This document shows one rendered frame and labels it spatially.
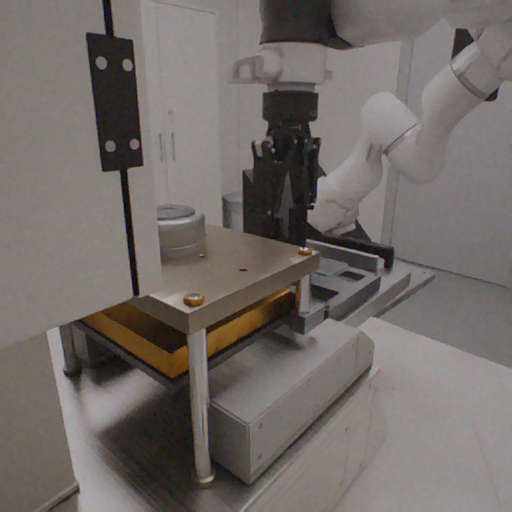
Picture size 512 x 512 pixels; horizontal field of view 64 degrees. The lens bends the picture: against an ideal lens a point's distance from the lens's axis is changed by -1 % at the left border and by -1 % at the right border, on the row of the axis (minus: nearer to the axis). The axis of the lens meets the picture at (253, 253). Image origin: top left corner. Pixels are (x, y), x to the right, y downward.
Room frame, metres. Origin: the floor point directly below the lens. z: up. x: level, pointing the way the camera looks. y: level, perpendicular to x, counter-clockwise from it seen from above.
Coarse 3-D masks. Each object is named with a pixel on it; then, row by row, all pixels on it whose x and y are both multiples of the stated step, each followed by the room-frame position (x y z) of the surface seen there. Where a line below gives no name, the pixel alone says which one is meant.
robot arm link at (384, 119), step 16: (384, 96) 1.06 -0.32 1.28; (368, 112) 1.06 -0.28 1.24; (384, 112) 1.04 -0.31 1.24; (400, 112) 1.03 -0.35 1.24; (368, 128) 1.06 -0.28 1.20; (384, 128) 1.03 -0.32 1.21; (400, 128) 1.02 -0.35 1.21; (368, 144) 1.06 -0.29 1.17; (384, 144) 1.04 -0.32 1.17; (352, 160) 1.10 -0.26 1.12; (368, 160) 1.07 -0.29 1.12; (336, 176) 1.13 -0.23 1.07; (352, 176) 1.09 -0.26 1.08; (368, 176) 1.07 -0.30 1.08; (352, 192) 1.10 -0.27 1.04; (368, 192) 1.11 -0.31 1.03
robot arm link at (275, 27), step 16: (272, 0) 0.55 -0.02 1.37; (288, 0) 0.54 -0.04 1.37; (304, 0) 0.54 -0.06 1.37; (320, 0) 0.55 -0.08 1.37; (272, 16) 0.56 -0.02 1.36; (288, 16) 0.55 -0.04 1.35; (304, 16) 0.55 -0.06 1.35; (320, 16) 0.56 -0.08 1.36; (272, 32) 0.55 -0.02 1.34; (288, 32) 0.54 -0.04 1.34; (304, 32) 0.54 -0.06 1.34; (320, 32) 0.56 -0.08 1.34; (336, 48) 0.63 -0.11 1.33; (352, 48) 0.62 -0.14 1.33
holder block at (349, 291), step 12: (336, 276) 0.65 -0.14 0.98; (348, 276) 0.64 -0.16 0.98; (360, 276) 0.62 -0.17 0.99; (372, 276) 0.61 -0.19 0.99; (312, 288) 0.58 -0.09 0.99; (324, 288) 0.57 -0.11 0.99; (336, 288) 0.56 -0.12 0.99; (348, 288) 0.56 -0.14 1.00; (360, 288) 0.56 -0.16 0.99; (372, 288) 0.59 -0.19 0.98; (312, 300) 0.52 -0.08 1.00; (324, 300) 0.55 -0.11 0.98; (336, 300) 0.52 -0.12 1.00; (348, 300) 0.53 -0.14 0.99; (360, 300) 0.56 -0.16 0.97; (324, 312) 0.50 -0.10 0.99; (336, 312) 0.51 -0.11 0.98
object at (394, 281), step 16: (320, 256) 0.73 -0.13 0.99; (336, 256) 0.71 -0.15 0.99; (352, 256) 0.69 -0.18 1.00; (368, 256) 0.67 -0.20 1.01; (384, 272) 0.69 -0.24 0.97; (400, 272) 0.69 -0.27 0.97; (384, 288) 0.62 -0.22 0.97; (400, 288) 0.66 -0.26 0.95; (368, 304) 0.56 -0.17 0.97; (384, 304) 0.61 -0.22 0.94; (336, 320) 0.51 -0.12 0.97; (352, 320) 0.53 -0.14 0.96; (288, 336) 0.51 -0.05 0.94
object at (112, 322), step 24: (120, 312) 0.37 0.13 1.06; (144, 312) 0.37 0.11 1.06; (240, 312) 0.37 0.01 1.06; (264, 312) 0.39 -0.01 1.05; (96, 336) 0.38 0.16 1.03; (120, 336) 0.34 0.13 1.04; (144, 336) 0.32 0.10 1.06; (168, 336) 0.32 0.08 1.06; (216, 336) 0.33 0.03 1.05; (240, 336) 0.36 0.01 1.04; (144, 360) 0.32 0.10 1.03; (168, 360) 0.29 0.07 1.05; (216, 360) 0.33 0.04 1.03; (168, 384) 0.30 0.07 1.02
